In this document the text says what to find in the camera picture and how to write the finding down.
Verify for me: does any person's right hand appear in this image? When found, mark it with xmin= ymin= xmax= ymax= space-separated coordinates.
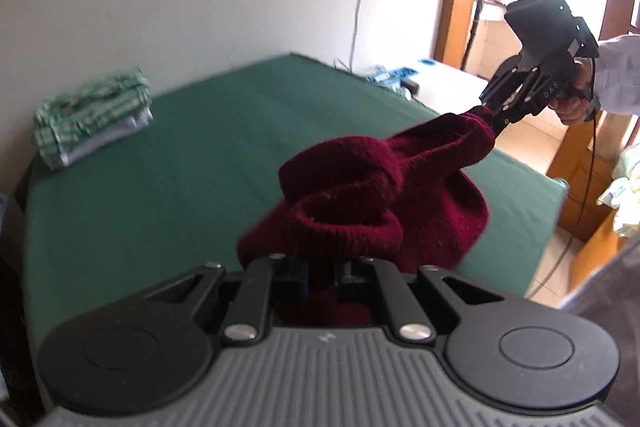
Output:
xmin=554 ymin=56 xmax=598 ymax=126

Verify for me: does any dark red knit sweater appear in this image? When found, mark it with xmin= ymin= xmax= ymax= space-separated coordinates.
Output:
xmin=236 ymin=106 xmax=497 ymax=328

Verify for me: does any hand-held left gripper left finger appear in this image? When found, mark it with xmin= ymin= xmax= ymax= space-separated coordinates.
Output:
xmin=145 ymin=254 xmax=311 ymax=348

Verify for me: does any blue tray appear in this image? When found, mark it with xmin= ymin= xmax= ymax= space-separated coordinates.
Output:
xmin=366 ymin=65 xmax=420 ymax=92

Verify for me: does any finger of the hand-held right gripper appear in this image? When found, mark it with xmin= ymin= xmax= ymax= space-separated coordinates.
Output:
xmin=478 ymin=54 xmax=532 ymax=110
xmin=494 ymin=66 xmax=544 ymax=138

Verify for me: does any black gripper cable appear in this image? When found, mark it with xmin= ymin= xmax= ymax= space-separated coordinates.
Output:
xmin=525 ymin=54 xmax=603 ymax=300

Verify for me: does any green table cloth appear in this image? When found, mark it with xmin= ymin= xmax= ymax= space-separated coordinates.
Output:
xmin=22 ymin=52 xmax=571 ymax=413

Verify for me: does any pale green cloth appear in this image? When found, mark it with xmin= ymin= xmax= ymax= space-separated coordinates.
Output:
xmin=595 ymin=141 xmax=640 ymax=239

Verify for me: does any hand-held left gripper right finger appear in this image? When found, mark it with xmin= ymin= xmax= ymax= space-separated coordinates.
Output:
xmin=334 ymin=257 xmax=506 ymax=348

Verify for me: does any white folded garment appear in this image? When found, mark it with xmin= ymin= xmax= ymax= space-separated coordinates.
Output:
xmin=47 ymin=107 xmax=155 ymax=172

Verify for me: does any white side table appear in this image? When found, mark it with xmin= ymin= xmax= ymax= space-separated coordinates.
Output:
xmin=367 ymin=57 xmax=493 ymax=110

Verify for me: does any person's grey clothing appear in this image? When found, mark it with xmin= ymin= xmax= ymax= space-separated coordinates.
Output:
xmin=557 ymin=234 xmax=640 ymax=427

